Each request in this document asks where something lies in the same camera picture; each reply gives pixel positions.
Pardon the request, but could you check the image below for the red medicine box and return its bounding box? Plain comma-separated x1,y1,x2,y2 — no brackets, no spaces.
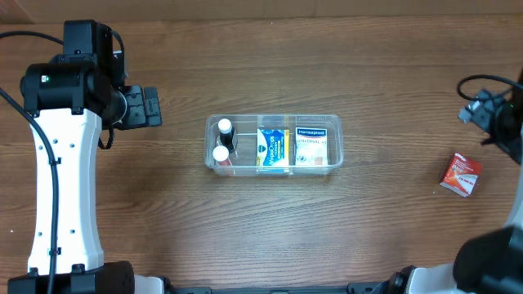
439,153,483,198

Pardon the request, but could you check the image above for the black bottle white cap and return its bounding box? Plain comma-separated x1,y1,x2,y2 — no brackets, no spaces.
218,118,238,153

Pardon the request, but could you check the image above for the orange bottle white cap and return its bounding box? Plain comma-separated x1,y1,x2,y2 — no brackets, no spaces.
212,145,232,166

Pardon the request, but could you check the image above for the blue Vicks VapoDrops box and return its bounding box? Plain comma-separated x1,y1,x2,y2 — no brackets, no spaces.
257,128,290,167

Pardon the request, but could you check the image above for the white Hansaplast plaster box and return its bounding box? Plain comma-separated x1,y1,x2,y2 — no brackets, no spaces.
295,127,329,167

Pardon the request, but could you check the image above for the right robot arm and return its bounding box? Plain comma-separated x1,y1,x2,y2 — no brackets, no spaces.
373,74,522,294

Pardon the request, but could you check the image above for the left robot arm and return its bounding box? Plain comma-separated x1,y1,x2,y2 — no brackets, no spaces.
7,62,168,293

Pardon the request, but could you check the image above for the clear plastic container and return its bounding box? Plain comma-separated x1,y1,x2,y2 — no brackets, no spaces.
204,114,344,176

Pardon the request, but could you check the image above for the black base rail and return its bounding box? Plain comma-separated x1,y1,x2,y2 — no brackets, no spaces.
162,275,405,294

